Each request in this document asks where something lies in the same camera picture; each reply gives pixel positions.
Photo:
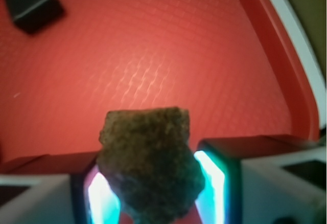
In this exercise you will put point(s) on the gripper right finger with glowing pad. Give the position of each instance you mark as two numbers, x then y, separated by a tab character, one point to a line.
262	179

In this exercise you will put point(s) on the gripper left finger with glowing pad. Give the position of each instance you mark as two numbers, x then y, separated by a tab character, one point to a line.
62	188

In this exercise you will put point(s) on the brown rock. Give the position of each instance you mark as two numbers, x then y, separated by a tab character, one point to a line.
146	159

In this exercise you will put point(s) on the red plastic tray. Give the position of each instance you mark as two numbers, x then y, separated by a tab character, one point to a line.
231	63

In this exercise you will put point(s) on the black square leather pouch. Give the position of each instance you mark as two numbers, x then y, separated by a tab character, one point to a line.
32	15

